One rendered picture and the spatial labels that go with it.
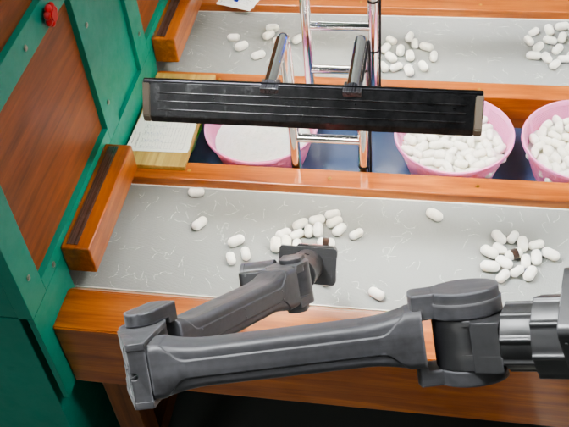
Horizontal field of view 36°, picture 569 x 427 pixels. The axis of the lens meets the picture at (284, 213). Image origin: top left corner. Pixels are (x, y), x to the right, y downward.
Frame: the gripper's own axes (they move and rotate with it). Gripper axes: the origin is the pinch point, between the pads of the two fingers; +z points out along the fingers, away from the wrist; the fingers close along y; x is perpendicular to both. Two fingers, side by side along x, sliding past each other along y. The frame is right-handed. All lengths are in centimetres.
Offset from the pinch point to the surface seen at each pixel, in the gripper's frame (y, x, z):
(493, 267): -33.5, 1.4, 13.2
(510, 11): -38, -55, 79
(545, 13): -46, -55, 79
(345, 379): -7.1, 22.7, 0.6
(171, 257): 31.2, 4.6, 13.3
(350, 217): -4.2, -5.1, 24.1
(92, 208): 45.9, -5.1, 6.4
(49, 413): 55, 39, 9
